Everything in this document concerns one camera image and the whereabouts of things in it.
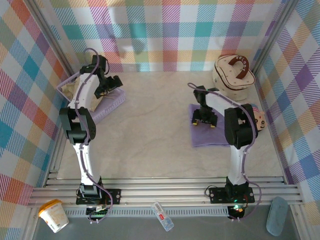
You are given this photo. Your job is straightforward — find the cream bag with brown handle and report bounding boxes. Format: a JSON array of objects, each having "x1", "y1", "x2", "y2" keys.
[{"x1": 212, "y1": 54, "x2": 256, "y2": 102}]

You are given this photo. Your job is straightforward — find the beige trousers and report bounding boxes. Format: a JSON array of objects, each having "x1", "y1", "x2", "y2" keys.
[{"x1": 61, "y1": 76, "x2": 118, "y2": 112}]

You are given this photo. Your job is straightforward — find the slotted grey cable duct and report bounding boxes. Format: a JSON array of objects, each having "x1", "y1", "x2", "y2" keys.
[{"x1": 63, "y1": 208, "x2": 231, "y2": 217}]

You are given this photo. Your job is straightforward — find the aluminium frame post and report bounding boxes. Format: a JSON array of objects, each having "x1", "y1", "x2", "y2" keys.
[
  {"x1": 23, "y1": 0, "x2": 85, "y2": 81},
  {"x1": 251, "y1": 0, "x2": 301, "y2": 76}
]

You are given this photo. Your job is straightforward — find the clear plastic labelled packet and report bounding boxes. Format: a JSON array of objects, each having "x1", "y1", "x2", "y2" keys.
[{"x1": 150, "y1": 201, "x2": 175, "y2": 232}]

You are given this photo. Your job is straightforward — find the lavender plastic basket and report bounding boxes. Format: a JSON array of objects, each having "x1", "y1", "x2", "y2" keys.
[{"x1": 56, "y1": 74, "x2": 127, "y2": 124}]

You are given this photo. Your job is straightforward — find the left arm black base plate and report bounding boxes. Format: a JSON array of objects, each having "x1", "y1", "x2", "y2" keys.
[{"x1": 75, "y1": 188, "x2": 122, "y2": 206}]

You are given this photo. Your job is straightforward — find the blue-grey pouch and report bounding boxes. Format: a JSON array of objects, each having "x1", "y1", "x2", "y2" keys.
[{"x1": 265, "y1": 196, "x2": 289, "y2": 237}]

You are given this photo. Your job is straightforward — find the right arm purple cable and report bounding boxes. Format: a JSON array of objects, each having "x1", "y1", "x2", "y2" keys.
[{"x1": 187, "y1": 82, "x2": 263, "y2": 222}]

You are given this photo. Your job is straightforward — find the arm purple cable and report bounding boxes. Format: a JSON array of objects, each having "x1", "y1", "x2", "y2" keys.
[
  {"x1": 187, "y1": 82, "x2": 263, "y2": 222},
  {"x1": 56, "y1": 47, "x2": 117, "y2": 225}
]

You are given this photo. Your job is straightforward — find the purple T-shirt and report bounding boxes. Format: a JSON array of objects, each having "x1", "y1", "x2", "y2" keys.
[{"x1": 187, "y1": 103, "x2": 232, "y2": 148}]

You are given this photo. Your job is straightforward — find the white orange yogurt cup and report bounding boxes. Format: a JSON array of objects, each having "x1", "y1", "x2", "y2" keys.
[{"x1": 37, "y1": 199, "x2": 70, "y2": 234}]

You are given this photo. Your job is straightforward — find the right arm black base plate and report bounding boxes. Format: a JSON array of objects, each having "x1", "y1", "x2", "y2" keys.
[{"x1": 208, "y1": 186, "x2": 255, "y2": 204}]

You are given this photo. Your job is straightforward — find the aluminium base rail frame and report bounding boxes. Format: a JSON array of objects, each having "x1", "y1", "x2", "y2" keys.
[{"x1": 27, "y1": 169, "x2": 305, "y2": 208}]

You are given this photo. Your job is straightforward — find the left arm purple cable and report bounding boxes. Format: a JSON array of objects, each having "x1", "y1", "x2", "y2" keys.
[{"x1": 56, "y1": 47, "x2": 117, "y2": 225}]

